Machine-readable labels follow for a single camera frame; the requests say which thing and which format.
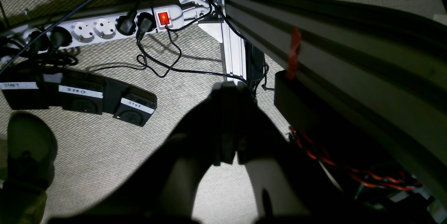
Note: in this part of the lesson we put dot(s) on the black foot pedal stop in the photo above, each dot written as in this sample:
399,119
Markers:
136,106

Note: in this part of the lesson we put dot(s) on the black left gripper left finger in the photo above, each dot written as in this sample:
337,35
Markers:
163,189

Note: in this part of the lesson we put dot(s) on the white power strip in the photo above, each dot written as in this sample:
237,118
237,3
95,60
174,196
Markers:
98,25

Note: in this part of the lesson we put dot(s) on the black foot pedal start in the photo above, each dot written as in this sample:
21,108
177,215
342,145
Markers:
24,89

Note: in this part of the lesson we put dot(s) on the black foot pedal zero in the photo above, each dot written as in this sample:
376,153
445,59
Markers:
81,92

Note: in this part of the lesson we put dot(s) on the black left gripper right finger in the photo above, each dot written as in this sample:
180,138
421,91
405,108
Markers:
288,187

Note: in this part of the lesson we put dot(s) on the grey shoe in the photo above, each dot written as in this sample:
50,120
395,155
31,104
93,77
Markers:
31,152

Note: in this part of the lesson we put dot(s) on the red clamp handle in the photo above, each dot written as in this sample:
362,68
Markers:
293,55

